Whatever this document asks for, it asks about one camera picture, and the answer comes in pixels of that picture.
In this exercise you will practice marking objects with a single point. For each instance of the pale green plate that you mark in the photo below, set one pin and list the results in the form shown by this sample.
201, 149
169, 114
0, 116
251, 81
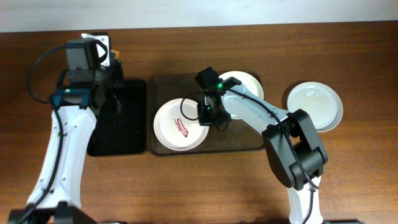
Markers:
321, 102

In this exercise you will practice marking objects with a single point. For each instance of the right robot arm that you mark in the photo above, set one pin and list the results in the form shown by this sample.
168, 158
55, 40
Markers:
294, 149

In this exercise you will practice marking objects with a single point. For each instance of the black plastic tray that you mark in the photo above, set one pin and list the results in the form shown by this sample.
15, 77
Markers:
122, 122

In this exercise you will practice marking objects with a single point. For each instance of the green and orange sponge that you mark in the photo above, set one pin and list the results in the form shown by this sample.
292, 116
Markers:
114, 54

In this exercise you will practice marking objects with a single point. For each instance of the white plate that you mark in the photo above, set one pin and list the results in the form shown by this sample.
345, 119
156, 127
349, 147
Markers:
176, 132
248, 84

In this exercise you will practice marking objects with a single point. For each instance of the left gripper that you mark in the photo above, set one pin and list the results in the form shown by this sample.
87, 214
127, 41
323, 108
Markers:
115, 73

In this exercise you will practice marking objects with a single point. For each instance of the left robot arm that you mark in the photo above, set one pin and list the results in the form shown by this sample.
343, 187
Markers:
56, 194

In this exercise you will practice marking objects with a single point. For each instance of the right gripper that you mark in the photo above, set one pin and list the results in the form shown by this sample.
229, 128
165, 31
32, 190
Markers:
212, 117

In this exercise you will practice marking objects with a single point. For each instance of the brown serving tray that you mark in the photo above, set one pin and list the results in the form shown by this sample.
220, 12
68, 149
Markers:
237, 136

